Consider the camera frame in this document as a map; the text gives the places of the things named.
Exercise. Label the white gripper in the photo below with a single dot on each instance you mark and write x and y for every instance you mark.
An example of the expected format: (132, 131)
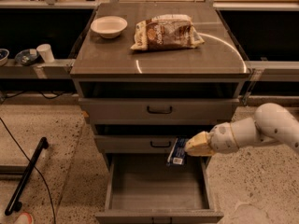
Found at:
(221, 138)

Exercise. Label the blue rxbar blueberry bar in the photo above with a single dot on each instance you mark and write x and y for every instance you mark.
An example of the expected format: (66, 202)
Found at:
(177, 154)

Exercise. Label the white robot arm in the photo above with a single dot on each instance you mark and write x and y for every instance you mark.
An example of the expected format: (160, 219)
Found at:
(271, 125)

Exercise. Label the bottom grey drawer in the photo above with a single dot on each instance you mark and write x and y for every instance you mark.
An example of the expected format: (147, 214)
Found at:
(143, 189)

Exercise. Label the grey drawer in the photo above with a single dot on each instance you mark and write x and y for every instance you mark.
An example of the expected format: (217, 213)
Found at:
(135, 143)
(158, 111)
(143, 189)

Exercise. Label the grey drawer cabinet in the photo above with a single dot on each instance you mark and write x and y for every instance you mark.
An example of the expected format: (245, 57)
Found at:
(109, 68)

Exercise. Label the middle grey drawer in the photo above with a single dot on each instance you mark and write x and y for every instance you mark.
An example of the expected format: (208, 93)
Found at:
(135, 143)

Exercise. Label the top grey drawer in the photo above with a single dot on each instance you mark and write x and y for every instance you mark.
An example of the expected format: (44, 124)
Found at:
(158, 111)

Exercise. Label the brown chip bag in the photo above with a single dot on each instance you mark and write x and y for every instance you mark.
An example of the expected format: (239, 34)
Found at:
(166, 32)

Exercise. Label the white bowl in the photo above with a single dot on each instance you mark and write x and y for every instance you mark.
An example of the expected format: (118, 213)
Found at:
(109, 26)

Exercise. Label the white paper cup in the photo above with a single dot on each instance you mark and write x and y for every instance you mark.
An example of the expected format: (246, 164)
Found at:
(46, 53)

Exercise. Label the white red object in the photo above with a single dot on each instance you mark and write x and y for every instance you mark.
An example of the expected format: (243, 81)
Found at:
(24, 218)

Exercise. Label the black bar stand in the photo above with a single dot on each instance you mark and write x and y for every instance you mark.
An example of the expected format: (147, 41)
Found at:
(14, 205)

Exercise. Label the blue bowl with items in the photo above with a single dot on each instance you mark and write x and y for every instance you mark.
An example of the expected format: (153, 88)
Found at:
(27, 57)

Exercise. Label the blue bowl at edge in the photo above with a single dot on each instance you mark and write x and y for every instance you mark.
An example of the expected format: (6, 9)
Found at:
(4, 53)

